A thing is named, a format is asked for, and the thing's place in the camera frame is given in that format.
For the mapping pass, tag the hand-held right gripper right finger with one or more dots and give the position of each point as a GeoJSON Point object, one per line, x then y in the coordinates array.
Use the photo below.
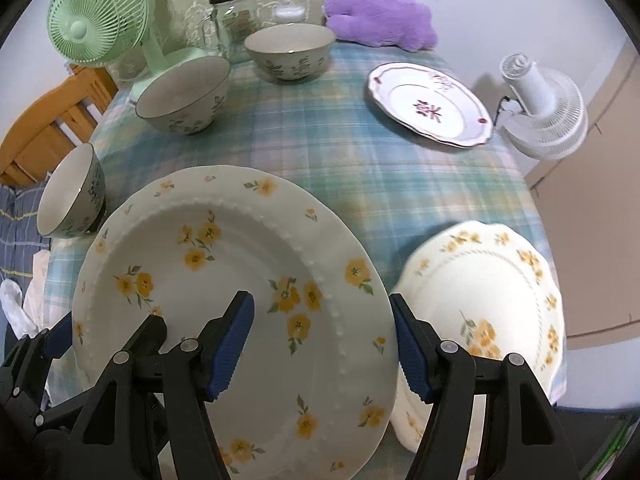
{"type": "Point", "coordinates": [412, 350]}

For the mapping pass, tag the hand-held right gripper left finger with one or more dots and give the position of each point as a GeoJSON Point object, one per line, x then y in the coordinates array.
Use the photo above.
{"type": "Point", "coordinates": [232, 345]}

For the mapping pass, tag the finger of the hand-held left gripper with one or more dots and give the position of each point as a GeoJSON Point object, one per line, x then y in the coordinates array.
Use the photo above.
{"type": "Point", "coordinates": [59, 334]}

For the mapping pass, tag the scalloped yellow floral plate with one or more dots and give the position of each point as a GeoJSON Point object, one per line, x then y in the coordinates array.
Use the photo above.
{"type": "Point", "coordinates": [480, 280]}

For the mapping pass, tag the large yellow floral plate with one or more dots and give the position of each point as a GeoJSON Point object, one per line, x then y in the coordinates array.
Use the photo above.
{"type": "Point", "coordinates": [240, 240]}

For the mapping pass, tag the white plate red pattern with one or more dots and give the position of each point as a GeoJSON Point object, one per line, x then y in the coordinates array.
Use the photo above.
{"type": "Point", "coordinates": [425, 95]}

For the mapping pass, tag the green floral ceramic bowl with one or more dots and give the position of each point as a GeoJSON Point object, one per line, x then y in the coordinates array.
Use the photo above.
{"type": "Point", "coordinates": [65, 195]}
{"type": "Point", "coordinates": [180, 90]}
{"type": "Point", "coordinates": [290, 67]}

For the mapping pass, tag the white cloth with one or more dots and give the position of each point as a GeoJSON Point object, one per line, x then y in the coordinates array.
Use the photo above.
{"type": "Point", "coordinates": [12, 307]}

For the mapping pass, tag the cream cloth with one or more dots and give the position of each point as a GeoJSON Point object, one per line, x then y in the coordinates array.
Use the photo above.
{"type": "Point", "coordinates": [40, 280]}

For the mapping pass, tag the blue striped pillow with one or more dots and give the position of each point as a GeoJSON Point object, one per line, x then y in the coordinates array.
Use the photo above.
{"type": "Point", "coordinates": [20, 230]}

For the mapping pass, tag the plaid tablecloth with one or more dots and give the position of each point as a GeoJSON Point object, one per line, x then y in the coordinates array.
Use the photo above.
{"type": "Point", "coordinates": [320, 160]}

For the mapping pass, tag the wooden bed headboard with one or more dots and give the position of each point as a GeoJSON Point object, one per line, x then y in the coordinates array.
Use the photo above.
{"type": "Point", "coordinates": [40, 125]}

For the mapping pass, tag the white fan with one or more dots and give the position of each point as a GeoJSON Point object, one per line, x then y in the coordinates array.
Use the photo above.
{"type": "Point", "coordinates": [545, 110]}

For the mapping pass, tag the green desk fan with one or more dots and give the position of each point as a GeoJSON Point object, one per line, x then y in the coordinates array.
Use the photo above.
{"type": "Point", "coordinates": [80, 25]}

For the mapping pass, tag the glass mug jar with lid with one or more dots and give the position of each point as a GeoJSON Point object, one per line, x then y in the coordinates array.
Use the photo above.
{"type": "Point", "coordinates": [235, 20]}

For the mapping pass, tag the purple plush toy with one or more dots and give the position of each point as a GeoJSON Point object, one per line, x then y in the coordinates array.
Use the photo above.
{"type": "Point", "coordinates": [380, 20]}

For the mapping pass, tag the small glass jar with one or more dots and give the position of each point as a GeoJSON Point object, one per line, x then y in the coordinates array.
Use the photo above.
{"type": "Point", "coordinates": [289, 12]}

